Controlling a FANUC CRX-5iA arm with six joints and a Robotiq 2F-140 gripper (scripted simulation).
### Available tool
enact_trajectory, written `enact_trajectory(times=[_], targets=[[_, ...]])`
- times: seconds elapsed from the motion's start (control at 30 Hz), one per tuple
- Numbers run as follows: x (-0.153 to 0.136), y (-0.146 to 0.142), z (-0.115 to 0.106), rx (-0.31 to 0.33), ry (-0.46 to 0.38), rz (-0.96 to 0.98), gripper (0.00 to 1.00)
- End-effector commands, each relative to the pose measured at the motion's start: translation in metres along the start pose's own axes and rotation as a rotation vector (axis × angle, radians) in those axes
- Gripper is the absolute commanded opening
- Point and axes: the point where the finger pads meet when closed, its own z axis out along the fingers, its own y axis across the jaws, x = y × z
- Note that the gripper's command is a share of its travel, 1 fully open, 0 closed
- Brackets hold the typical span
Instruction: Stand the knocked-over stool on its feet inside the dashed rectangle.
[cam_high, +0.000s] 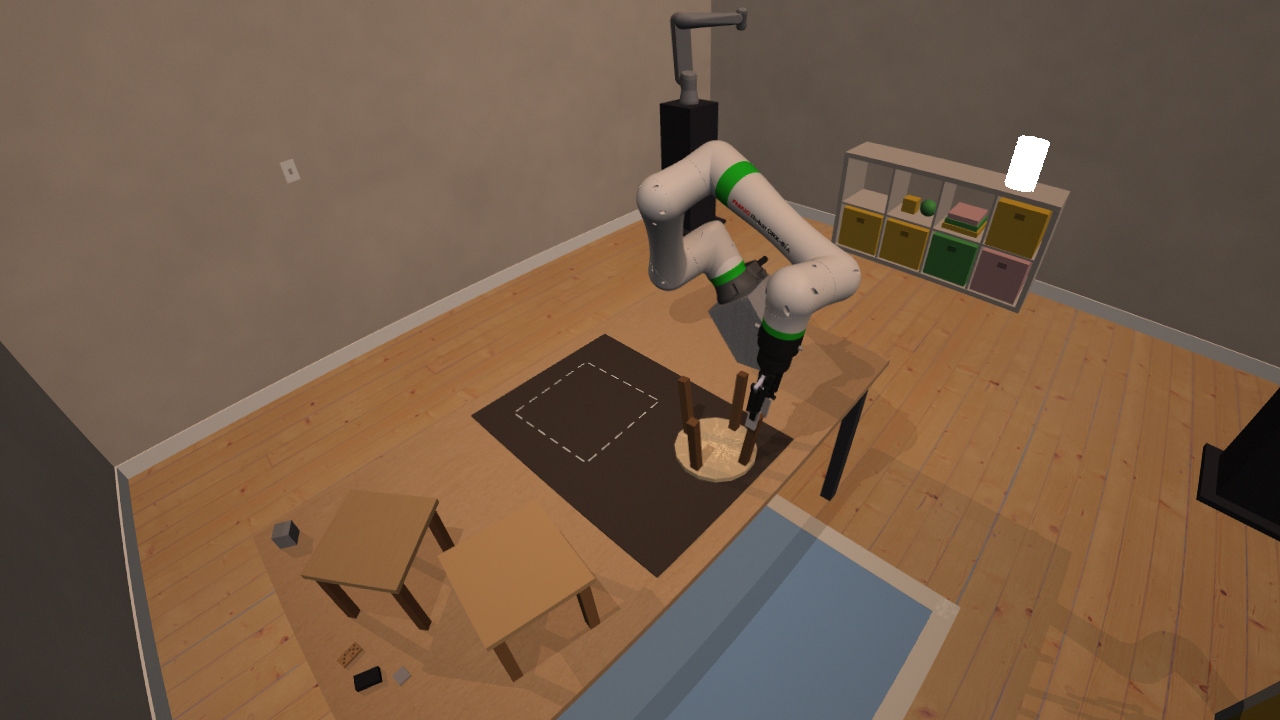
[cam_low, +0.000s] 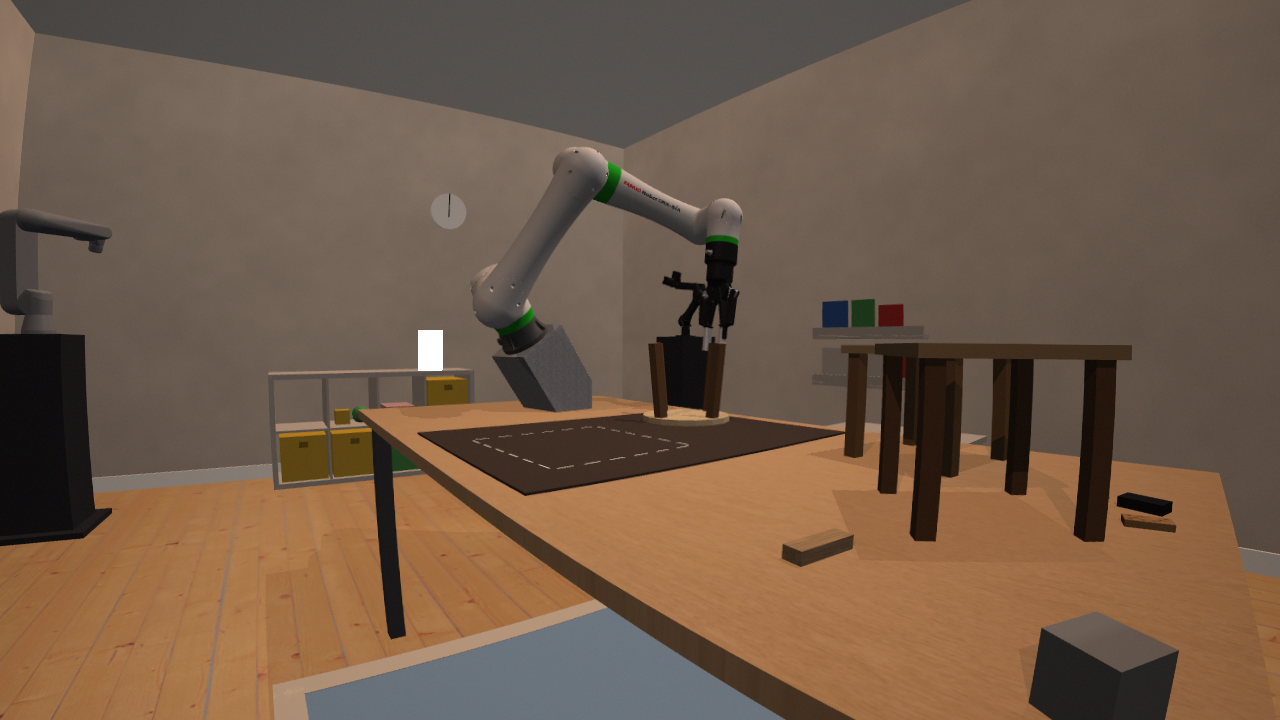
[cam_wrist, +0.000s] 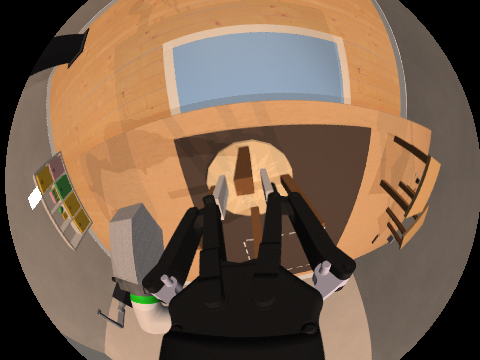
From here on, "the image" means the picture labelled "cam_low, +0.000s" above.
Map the knocked-over wooden stool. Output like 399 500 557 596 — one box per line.
643 343 730 427

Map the dark brown rectangular mat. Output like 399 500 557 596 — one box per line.
417 413 845 496

